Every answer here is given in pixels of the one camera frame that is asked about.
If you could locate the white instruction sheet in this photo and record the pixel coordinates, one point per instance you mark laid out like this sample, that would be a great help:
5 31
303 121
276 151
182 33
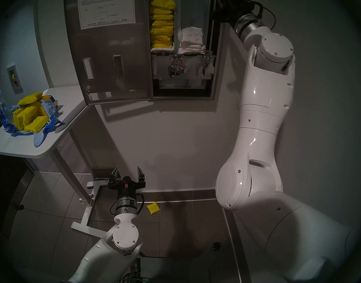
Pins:
106 8

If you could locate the white wrapped sanitary pad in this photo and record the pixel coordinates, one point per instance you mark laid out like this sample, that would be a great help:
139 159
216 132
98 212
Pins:
193 46
191 34
162 50
192 51

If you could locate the white table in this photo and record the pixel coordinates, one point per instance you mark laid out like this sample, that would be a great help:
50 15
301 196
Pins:
71 99

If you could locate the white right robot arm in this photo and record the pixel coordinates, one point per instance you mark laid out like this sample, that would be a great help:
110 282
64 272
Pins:
266 93

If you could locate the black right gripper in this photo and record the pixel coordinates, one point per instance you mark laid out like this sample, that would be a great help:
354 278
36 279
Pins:
236 9

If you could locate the wall fire extinguisher cabinet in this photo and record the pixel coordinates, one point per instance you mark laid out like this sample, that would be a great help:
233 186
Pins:
14 79

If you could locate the stainless steel dispenser cabinet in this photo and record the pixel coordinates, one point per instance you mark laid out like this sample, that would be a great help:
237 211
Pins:
218 49

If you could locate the chrome dispensing mechanism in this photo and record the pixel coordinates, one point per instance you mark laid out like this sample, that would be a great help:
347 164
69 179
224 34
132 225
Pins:
176 65
205 65

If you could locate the black electronics box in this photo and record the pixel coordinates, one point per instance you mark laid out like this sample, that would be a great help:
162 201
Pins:
135 267

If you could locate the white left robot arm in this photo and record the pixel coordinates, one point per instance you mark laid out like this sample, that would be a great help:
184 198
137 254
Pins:
125 235

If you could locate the dark robot base platform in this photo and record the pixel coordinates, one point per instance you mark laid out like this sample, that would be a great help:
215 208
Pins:
183 267

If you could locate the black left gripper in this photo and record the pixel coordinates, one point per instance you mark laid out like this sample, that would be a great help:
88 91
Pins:
126 190

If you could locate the black base knob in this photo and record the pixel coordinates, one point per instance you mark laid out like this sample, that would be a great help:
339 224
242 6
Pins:
216 246

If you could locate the blue plastic pad bag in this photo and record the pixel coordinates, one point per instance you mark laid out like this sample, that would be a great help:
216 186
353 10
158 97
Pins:
50 108

